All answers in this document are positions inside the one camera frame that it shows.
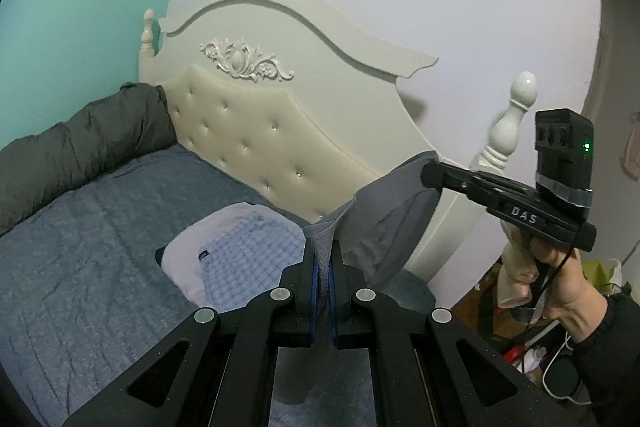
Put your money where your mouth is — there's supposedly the person's right hand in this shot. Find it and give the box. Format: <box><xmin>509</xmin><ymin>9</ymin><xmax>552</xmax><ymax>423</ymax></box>
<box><xmin>497</xmin><ymin>219</ymin><xmax>608</xmax><ymax>343</ymax></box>

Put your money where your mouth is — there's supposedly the yellow green bag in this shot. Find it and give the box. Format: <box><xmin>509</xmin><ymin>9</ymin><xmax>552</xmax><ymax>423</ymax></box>
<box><xmin>582</xmin><ymin>259</ymin><xmax>623</xmax><ymax>295</ymax></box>

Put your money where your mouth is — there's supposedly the grey underwear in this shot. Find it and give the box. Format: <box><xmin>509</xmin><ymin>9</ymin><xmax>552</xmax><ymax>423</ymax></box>
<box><xmin>302</xmin><ymin>152</ymin><xmax>441</xmax><ymax>338</ymax></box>

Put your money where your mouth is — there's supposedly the cream tufted headboard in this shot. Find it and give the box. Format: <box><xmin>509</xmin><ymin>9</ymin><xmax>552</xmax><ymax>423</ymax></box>
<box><xmin>137</xmin><ymin>0</ymin><xmax>538</xmax><ymax>303</ymax></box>

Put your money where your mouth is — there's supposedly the rolled dark grey duvet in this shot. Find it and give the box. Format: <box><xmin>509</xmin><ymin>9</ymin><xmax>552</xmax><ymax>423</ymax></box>
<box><xmin>0</xmin><ymin>82</ymin><xmax>177</xmax><ymax>235</ymax></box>

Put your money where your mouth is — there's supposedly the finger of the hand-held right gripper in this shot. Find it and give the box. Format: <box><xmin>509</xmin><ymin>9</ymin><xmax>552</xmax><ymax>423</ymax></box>
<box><xmin>420</xmin><ymin>161</ymin><xmax>528</xmax><ymax>208</ymax></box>

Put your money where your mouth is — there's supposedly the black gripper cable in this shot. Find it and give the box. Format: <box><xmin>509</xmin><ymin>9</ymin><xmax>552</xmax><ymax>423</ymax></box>
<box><xmin>542</xmin><ymin>247</ymin><xmax>575</xmax><ymax>308</ymax></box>

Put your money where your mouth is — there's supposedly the bed with blue sheet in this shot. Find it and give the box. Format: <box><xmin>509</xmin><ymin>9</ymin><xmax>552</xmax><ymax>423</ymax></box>
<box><xmin>0</xmin><ymin>142</ymin><xmax>436</xmax><ymax>427</ymax></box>

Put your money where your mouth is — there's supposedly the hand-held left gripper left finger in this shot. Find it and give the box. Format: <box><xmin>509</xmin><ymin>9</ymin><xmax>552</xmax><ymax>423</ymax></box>
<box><xmin>62</xmin><ymin>249</ymin><xmax>321</xmax><ymax>427</ymax></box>

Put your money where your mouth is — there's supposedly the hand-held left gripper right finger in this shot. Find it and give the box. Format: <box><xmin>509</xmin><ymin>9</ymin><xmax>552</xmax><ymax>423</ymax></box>
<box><xmin>330</xmin><ymin>239</ymin><xmax>598</xmax><ymax>427</ymax></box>

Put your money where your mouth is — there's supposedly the dark oval object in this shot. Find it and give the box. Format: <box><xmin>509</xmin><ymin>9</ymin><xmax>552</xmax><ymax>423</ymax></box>
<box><xmin>545</xmin><ymin>349</ymin><xmax>587</xmax><ymax>400</ymax></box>

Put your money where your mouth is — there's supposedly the person's right forearm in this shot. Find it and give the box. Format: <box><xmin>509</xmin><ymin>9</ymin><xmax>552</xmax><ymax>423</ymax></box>
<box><xmin>570</xmin><ymin>294</ymin><xmax>640</xmax><ymax>427</ymax></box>

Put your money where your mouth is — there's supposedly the white cable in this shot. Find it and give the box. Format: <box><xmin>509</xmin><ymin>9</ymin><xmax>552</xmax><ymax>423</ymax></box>
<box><xmin>542</xmin><ymin>332</ymin><xmax>591</xmax><ymax>405</ymax></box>

